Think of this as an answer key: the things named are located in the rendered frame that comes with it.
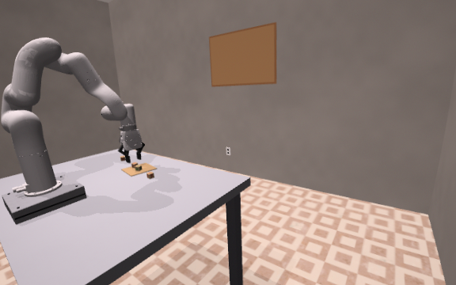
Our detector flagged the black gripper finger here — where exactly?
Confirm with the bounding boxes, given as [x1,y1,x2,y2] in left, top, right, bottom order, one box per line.
[118,143,131,163]
[136,142,145,160]

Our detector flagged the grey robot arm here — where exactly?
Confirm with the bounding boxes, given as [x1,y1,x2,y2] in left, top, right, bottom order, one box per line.
[1,38,137,197]

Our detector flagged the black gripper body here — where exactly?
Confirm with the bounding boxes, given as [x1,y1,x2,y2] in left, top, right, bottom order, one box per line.
[120,129,143,150]

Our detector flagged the tan flat mat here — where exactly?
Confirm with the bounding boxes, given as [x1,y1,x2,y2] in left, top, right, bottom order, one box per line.
[121,163,157,177]

